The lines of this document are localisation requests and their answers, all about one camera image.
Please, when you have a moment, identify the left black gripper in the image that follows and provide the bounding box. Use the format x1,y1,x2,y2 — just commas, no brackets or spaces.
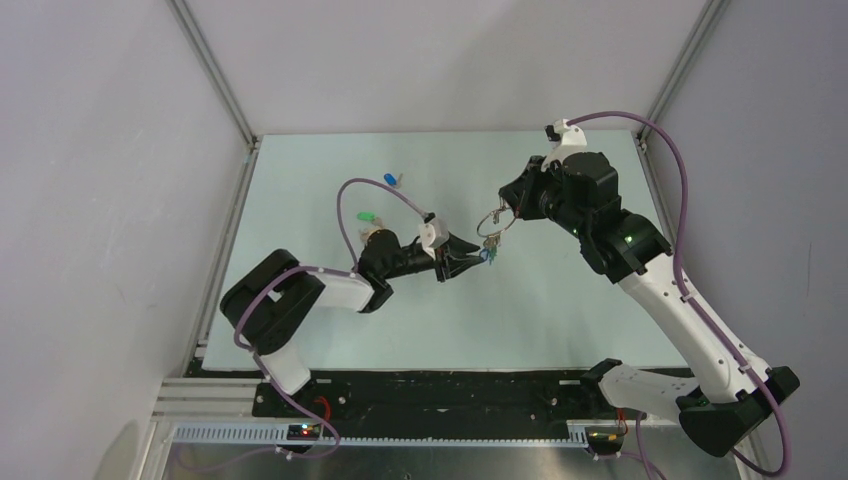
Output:
382,231,483,282

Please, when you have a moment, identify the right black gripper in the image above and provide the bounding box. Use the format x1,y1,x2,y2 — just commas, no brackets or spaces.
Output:
499,156,589,240

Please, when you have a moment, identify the metal wire keyring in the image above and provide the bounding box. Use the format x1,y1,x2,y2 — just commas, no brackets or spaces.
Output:
475,204,516,239

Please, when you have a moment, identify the green tagged key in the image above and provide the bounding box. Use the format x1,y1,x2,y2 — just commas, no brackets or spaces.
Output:
356,212,379,223

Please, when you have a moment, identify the blue tagged brass key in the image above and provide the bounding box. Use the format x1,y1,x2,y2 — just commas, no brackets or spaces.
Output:
481,247,498,265

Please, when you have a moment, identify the bunch of silver keys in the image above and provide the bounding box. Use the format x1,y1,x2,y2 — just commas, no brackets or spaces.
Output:
483,233,501,248

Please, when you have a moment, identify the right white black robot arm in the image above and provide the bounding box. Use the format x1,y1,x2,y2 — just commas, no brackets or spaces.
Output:
498,152,800,457

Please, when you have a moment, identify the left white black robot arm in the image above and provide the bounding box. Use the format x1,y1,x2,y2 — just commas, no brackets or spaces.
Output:
219,227,484,417

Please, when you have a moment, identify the blue capped key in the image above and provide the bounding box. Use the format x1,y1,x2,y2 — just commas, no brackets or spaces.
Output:
383,173,403,189

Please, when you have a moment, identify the left electronics board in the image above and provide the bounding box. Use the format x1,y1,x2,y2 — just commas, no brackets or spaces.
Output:
286,423,323,442

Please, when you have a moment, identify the electronics board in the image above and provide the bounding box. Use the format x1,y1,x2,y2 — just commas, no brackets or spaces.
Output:
586,430,627,457
286,423,323,442

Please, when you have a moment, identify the right electronics board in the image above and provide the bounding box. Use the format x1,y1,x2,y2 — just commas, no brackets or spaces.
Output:
586,430,627,457

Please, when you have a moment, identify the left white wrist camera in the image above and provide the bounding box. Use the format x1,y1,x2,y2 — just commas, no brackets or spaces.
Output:
418,212,450,259

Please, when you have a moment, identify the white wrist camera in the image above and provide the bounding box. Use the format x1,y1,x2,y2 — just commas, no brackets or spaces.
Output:
541,119,588,171
418,212,450,259

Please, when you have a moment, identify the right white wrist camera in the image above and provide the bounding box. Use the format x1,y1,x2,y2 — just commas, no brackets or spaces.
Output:
541,119,588,171

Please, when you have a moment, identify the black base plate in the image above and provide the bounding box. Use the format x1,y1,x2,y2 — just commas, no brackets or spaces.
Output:
292,370,636,439

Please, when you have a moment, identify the right aluminium frame post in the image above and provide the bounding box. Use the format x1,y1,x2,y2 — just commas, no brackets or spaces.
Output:
647,0,731,124

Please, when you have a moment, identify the aluminium frame post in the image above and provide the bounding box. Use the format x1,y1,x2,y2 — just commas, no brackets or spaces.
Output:
166,0,257,150
647,0,731,124

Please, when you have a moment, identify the grey slotted cable duct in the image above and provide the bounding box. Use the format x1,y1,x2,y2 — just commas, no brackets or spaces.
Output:
172,422,588,448

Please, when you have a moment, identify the left aluminium frame post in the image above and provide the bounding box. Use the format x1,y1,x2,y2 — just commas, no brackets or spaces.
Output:
166,0,257,150

